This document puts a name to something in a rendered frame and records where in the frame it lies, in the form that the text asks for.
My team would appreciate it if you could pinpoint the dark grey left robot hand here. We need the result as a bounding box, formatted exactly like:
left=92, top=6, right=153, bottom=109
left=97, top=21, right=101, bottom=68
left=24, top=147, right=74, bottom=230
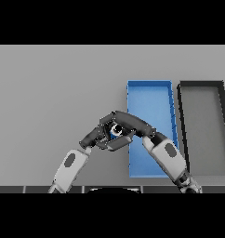
left=78, top=118, right=116, bottom=151

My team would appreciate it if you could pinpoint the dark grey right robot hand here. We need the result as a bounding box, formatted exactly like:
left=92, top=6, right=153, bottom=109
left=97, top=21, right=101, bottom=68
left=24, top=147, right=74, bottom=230
left=99, top=110, right=157, bottom=152

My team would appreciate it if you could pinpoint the blue pipe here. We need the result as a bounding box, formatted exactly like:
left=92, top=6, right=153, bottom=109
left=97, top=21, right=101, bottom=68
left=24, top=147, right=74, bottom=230
left=109, top=123, right=125, bottom=139

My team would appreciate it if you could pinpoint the blue bin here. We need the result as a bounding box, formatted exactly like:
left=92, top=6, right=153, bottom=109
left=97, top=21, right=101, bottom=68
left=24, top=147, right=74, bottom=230
left=126, top=79, right=179, bottom=179

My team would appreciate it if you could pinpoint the dark grey bin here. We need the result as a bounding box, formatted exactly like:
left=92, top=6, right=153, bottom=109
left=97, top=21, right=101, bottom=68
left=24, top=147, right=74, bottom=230
left=177, top=80, right=225, bottom=178

